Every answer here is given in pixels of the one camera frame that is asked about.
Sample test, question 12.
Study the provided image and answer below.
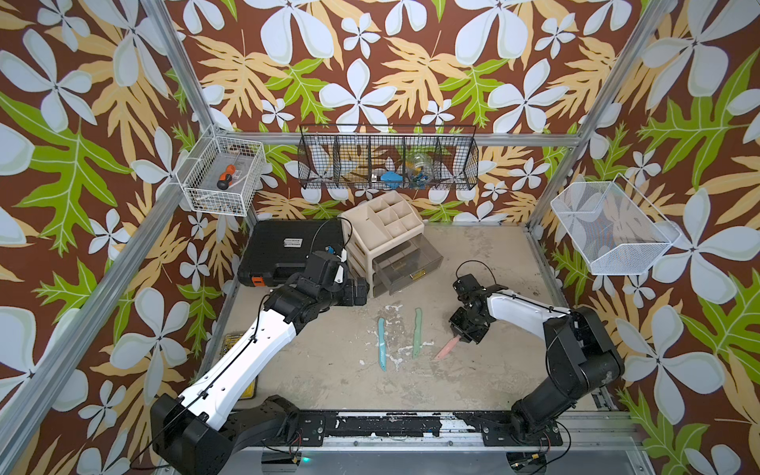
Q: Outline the black wire wall basket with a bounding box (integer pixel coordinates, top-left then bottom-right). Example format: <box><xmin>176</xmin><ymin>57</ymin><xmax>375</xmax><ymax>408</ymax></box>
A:
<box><xmin>294</xmin><ymin>124</ymin><xmax>480</xmax><ymax>191</ymax></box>

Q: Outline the white mesh corner basket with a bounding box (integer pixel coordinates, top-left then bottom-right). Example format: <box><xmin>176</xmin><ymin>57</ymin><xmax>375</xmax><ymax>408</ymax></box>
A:
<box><xmin>550</xmin><ymin>174</ymin><xmax>682</xmax><ymax>276</ymax></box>

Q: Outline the white wire wall basket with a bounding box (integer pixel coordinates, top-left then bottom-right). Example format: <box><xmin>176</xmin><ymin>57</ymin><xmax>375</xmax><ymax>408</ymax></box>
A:
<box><xmin>178</xmin><ymin>127</ymin><xmax>267</xmax><ymax>217</ymax></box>

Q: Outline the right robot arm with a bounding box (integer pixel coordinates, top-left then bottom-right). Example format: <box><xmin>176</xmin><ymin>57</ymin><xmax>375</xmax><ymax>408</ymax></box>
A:
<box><xmin>449</xmin><ymin>274</ymin><xmax>625</xmax><ymax>443</ymax></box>

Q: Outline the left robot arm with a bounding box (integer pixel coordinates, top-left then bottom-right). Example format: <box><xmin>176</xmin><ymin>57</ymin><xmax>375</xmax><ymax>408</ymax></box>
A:
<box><xmin>150</xmin><ymin>275</ymin><xmax>369</xmax><ymax>474</ymax></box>

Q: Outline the beige plastic drawer organizer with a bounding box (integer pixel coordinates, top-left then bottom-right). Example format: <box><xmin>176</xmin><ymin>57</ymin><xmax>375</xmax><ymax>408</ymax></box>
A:
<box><xmin>340</xmin><ymin>191</ymin><xmax>443</xmax><ymax>297</ymax></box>

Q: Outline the green fruit knife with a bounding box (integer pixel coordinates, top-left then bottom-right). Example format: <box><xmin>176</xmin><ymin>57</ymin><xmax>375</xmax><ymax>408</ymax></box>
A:
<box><xmin>413</xmin><ymin>308</ymin><xmax>424</xmax><ymax>358</ymax></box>

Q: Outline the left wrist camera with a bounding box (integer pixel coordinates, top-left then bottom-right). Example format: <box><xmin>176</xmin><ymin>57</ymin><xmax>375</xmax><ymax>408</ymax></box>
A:
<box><xmin>303</xmin><ymin>251</ymin><xmax>344</xmax><ymax>286</ymax></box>

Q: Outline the black mounting rail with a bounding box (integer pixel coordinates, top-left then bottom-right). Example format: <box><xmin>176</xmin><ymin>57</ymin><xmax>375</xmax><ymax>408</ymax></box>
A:
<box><xmin>263</xmin><ymin>410</ymin><xmax>563</xmax><ymax>449</ymax></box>

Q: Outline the pink fruit knife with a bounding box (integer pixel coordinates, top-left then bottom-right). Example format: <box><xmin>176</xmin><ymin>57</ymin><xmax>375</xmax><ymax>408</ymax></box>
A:
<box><xmin>433</xmin><ymin>336</ymin><xmax>460</xmax><ymax>361</ymax></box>

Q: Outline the black plastic tool case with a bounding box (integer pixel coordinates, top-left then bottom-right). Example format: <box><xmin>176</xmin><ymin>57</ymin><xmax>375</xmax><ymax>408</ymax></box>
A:
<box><xmin>237</xmin><ymin>220</ymin><xmax>344</xmax><ymax>287</ymax></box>

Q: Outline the blue fruit knife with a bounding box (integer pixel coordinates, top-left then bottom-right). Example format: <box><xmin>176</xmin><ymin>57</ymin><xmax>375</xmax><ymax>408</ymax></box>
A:
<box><xmin>377</xmin><ymin>318</ymin><xmax>387</xmax><ymax>371</ymax></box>

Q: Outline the orange black screwdriver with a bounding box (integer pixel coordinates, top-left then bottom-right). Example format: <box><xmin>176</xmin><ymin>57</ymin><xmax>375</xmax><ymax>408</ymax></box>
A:
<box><xmin>217</xmin><ymin>164</ymin><xmax>237</xmax><ymax>191</ymax></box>

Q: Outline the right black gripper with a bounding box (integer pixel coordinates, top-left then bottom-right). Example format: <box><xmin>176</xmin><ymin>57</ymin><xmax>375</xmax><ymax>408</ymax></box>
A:
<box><xmin>444</xmin><ymin>309</ymin><xmax>484</xmax><ymax>346</ymax></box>

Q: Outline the blue item in basket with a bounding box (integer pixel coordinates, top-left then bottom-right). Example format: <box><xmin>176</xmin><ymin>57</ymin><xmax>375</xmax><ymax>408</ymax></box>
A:
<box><xmin>380</xmin><ymin>171</ymin><xmax>404</xmax><ymax>189</ymax></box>

